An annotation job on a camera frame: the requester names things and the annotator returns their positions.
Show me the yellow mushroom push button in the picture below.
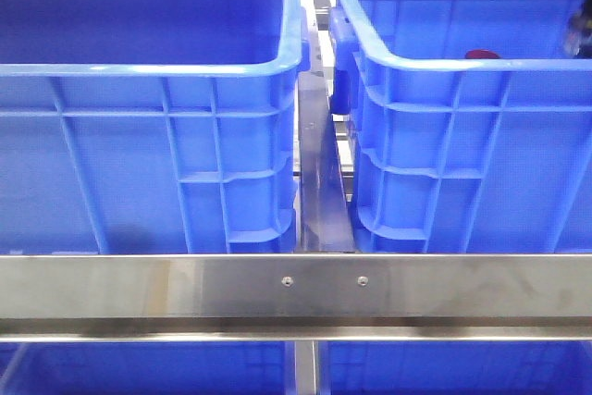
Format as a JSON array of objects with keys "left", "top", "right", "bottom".
[{"left": 563, "top": 15, "right": 591, "bottom": 59}]

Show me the red mushroom push button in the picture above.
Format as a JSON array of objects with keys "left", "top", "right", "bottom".
[{"left": 464, "top": 49, "right": 500, "bottom": 60}]

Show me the blue plastic crate with buttons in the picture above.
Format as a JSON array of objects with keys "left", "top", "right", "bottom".
[{"left": 1, "top": 0, "right": 310, "bottom": 254}]

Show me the blue crate behind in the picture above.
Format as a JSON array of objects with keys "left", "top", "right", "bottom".
[{"left": 329, "top": 0, "right": 591, "bottom": 253}]

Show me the steel shelf divider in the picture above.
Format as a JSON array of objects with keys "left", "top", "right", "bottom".
[{"left": 298, "top": 71, "right": 355, "bottom": 253}]

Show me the blue crate lower right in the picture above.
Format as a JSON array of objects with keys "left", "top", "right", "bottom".
[{"left": 321, "top": 341, "right": 591, "bottom": 394}]

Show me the blue crate lower left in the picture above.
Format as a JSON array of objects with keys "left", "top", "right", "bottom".
[{"left": 1, "top": 342, "right": 295, "bottom": 394}]

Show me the stainless steel shelf rail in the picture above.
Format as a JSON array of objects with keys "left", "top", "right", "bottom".
[{"left": 1, "top": 253, "right": 591, "bottom": 342}]

